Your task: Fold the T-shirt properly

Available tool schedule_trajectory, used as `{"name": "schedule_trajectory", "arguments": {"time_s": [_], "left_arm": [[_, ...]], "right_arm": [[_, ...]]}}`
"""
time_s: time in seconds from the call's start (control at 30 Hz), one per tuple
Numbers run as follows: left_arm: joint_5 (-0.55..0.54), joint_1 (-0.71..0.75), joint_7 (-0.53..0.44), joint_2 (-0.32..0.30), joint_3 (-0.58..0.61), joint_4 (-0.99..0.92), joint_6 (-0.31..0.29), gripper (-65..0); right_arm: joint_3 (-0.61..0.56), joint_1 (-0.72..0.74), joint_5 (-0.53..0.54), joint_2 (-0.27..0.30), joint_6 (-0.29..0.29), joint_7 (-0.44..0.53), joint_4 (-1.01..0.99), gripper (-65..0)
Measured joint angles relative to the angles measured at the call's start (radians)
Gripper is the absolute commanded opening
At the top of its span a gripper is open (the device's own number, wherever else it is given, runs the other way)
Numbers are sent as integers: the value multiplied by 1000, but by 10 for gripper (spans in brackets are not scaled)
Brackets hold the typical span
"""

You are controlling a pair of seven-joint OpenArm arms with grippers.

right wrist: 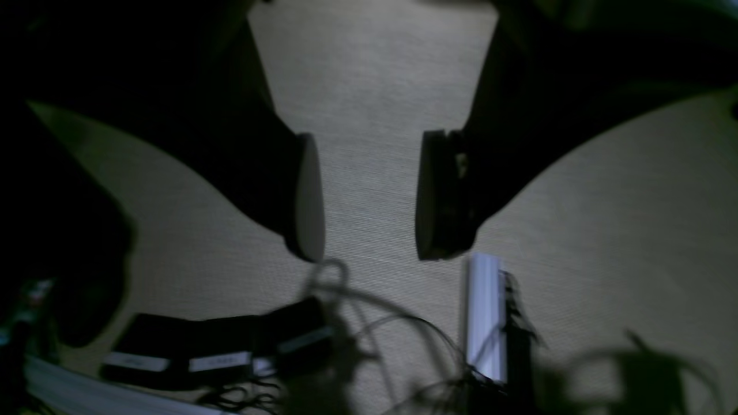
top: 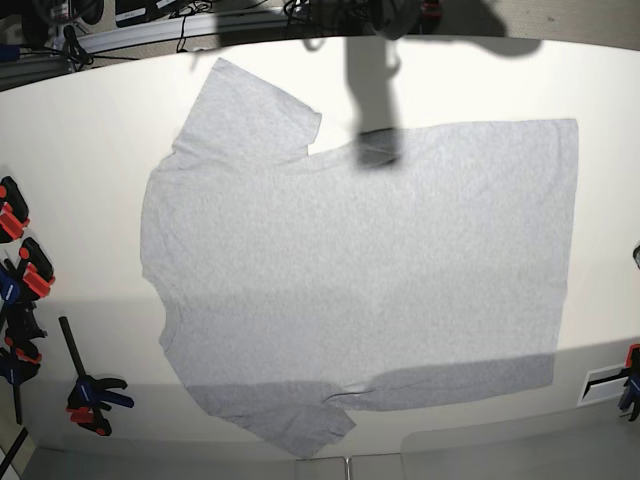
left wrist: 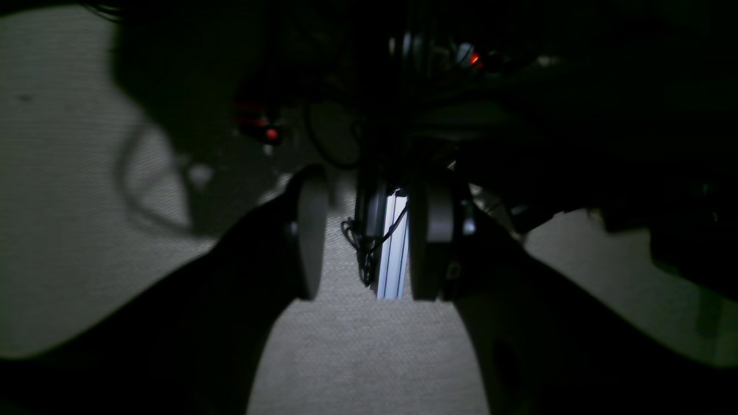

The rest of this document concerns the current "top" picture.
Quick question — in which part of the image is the orange black clamp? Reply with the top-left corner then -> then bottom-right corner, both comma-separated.
17,237 -> 55,302
1,176 -> 30,244

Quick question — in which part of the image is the grey T-shirt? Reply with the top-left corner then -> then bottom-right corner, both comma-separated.
140,59 -> 579,458

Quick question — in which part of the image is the white label plate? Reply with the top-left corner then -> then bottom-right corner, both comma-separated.
577,364 -> 628,407

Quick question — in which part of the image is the black camera mount top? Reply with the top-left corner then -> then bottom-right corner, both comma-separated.
368,0 -> 442,40

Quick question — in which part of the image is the blue black clamp left edge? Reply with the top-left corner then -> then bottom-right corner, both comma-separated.
1,259 -> 47,425

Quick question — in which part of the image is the blue clamp right edge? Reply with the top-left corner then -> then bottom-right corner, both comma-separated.
618,344 -> 640,422

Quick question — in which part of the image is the aluminium rail top left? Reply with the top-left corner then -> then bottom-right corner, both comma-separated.
1,8 -> 286,91

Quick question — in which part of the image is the upper orange black clamp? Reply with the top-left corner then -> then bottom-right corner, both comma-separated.
1,176 -> 30,244

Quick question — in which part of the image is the clamp with long black bar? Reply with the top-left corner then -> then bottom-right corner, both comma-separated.
59,316 -> 135,437

